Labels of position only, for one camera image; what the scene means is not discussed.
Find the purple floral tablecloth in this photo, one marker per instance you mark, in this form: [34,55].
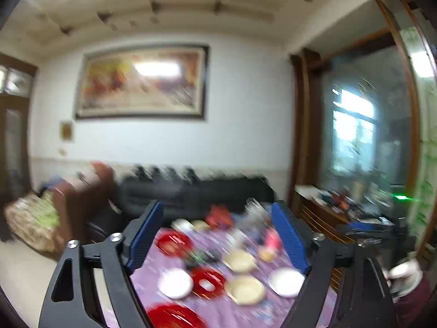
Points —
[211,311]

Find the patterned blanket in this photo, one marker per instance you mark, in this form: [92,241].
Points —
[30,218]

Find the red bag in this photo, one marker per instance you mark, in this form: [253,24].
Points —
[220,216]

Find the dark wooden door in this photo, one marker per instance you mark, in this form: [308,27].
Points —
[13,136]

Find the green plant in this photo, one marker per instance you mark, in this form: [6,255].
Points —
[426,191]

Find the wooden cabinet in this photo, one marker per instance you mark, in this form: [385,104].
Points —
[317,208]

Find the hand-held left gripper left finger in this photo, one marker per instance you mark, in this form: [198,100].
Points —
[145,235]

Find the spare black gripper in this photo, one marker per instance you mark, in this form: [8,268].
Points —
[154,171]
[140,171]
[187,171]
[169,171]

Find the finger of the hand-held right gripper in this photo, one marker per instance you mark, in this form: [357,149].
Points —
[362,227]

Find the small white bowl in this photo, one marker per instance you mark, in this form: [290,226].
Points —
[182,224]

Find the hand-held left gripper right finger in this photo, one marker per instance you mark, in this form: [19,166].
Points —
[290,235]

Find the bottle with pink knitted sleeve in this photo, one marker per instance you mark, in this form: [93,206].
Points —
[273,239]

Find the wooden door frame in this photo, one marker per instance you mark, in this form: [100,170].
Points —
[302,126]

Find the person's right forearm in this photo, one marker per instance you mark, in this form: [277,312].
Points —
[418,304]

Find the wall socket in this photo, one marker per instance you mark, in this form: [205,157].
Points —
[62,151]

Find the brown armchair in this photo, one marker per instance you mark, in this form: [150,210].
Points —
[88,198]

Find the small beige bowl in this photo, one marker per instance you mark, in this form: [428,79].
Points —
[200,225]

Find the black leather sofa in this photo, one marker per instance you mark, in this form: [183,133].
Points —
[205,194]

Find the red plastic bowl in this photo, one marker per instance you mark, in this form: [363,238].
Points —
[172,242]

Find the bagged bread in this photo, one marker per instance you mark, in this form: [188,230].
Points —
[266,254]

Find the small wall plaque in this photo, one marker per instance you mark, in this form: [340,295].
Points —
[66,130]

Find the framed wall painting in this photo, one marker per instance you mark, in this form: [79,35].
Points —
[141,82]

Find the beige plastic bowl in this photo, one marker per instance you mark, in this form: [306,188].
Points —
[239,260]
[245,289]

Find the red plastic plate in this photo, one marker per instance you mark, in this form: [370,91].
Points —
[174,316]

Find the red plate with white centre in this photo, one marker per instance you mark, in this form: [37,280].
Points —
[207,282]

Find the person's right hand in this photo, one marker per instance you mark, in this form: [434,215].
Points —
[406,275]

